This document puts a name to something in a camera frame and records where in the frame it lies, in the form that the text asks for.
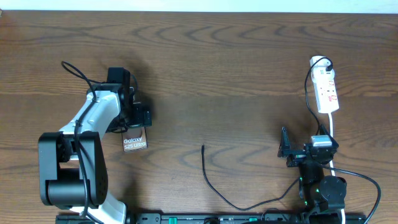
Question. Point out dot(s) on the Galaxy S25 Ultra smartphone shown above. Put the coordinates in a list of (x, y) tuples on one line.
[(134, 139)]

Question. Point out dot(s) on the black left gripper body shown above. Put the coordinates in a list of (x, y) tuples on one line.
[(133, 116)]

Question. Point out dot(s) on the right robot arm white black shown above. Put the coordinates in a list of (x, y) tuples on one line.
[(324, 195)]

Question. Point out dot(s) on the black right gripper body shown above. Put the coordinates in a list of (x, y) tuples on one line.
[(296, 157)]

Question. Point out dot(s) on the white power strip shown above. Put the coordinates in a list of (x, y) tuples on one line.
[(322, 75)]

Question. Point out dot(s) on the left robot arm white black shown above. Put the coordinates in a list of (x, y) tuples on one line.
[(72, 169)]

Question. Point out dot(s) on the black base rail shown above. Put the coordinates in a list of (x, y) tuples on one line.
[(272, 217)]

